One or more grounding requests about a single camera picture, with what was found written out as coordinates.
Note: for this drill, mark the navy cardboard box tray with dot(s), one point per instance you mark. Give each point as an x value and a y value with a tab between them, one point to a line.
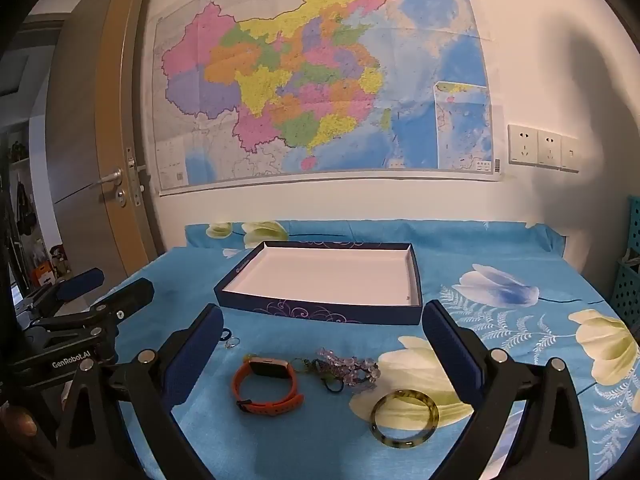
325	270

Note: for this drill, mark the person's left hand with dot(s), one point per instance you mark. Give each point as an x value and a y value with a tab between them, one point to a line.
17	422

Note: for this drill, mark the blue perforated plastic basket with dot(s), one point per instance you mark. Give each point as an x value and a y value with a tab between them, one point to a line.
627	285

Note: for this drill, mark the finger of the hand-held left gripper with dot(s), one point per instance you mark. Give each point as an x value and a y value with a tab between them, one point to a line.
82	282
130	296

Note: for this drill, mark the amber tortoiseshell bangle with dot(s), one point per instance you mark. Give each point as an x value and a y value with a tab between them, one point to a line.
373	417

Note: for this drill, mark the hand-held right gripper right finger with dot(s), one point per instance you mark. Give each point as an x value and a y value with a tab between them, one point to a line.
450	355

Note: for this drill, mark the metal door lock plate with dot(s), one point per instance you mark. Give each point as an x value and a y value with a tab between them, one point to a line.
135	180

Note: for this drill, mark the white wall switch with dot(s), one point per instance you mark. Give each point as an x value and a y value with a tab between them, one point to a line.
570	154

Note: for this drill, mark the white wall socket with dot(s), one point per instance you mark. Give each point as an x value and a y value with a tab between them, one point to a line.
523	145
550	149

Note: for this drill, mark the colourful wall map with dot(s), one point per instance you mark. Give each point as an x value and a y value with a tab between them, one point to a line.
300	60

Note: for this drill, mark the blue floral bedsheet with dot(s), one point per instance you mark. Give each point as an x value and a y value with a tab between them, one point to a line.
310	440

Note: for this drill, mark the orange box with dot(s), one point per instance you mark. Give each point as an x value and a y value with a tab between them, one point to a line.
42	274

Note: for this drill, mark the wooden door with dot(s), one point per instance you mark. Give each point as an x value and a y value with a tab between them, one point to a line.
85	135

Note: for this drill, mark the orange smartwatch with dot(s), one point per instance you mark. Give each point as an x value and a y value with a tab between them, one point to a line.
265	367

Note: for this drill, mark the dark hanging bag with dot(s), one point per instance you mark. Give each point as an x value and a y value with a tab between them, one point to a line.
24	210

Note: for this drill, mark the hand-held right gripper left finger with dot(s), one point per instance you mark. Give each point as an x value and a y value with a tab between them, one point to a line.
195	355

